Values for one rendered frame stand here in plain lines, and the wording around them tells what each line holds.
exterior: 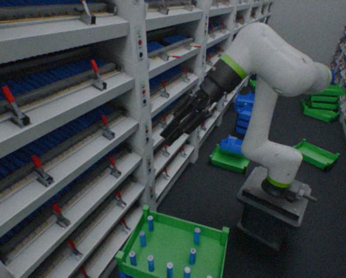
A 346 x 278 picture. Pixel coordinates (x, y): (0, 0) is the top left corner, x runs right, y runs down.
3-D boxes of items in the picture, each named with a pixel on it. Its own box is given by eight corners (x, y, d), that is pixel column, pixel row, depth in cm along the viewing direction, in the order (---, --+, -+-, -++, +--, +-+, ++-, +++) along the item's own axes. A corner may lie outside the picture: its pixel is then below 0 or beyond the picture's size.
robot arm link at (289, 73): (284, 80, 86) (308, 54, 79) (308, 100, 82) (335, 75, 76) (252, 78, 58) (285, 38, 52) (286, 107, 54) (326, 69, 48)
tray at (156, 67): (198, 53, 140) (204, 37, 133) (146, 81, 94) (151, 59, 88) (171, 39, 143) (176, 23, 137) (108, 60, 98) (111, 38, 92)
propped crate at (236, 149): (227, 142, 214) (228, 134, 212) (248, 147, 206) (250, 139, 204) (219, 148, 187) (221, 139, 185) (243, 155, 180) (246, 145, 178)
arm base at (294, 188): (317, 198, 115) (321, 190, 112) (309, 215, 105) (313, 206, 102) (267, 176, 130) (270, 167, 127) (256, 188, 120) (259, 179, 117)
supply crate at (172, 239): (226, 241, 76) (229, 227, 72) (216, 308, 60) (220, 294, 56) (145, 218, 84) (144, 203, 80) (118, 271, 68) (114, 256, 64)
